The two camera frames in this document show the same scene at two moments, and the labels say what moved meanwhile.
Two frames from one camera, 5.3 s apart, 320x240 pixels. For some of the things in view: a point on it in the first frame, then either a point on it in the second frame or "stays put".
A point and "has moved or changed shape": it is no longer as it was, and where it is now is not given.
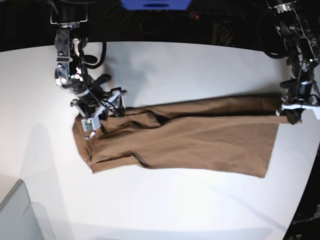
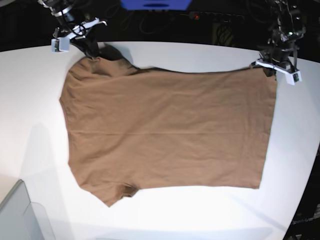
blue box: x=155 y=5 stays put
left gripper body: x=96 y=106 to x=89 y=46
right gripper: x=300 y=94 to x=283 y=58
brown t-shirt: x=235 y=135 has moved or changed shape
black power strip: x=215 y=17 stays put
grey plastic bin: x=22 y=219 stays put
